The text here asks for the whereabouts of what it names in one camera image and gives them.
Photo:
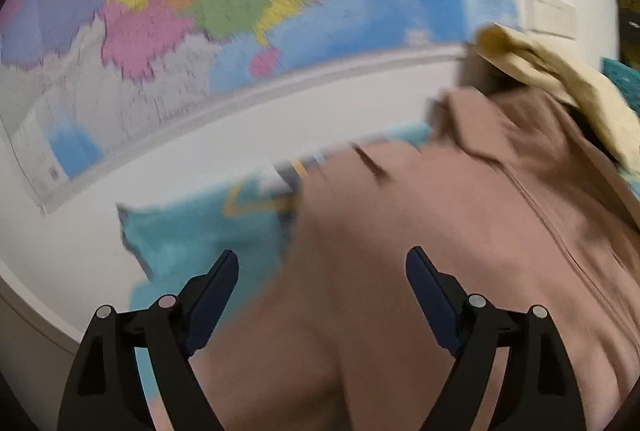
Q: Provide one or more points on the white wall switch plate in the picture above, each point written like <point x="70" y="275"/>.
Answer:
<point x="550" y="13"/>

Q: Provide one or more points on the dark cloth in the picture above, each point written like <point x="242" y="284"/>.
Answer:
<point x="592" y="133"/>

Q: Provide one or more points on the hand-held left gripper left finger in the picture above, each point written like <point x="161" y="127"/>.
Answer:
<point x="216" y="290"/>

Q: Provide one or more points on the black box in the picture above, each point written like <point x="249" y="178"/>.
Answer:
<point x="631" y="33"/>

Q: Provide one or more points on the teal and grey bed sheet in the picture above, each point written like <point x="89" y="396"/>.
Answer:
<point x="200" y="233"/>

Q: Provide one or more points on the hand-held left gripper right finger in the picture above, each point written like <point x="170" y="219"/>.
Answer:
<point x="429" y="297"/>

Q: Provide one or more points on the dusty pink garment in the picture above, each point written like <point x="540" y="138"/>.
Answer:
<point x="400" y="211"/>

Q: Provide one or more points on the cream cloth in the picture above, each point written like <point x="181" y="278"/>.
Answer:
<point x="575" y="86"/>

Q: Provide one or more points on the teal patterned item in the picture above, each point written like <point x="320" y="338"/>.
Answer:
<point x="624" y="78"/>

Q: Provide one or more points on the colourful wall map poster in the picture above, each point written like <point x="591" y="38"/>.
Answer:
<point x="200" y="11"/>

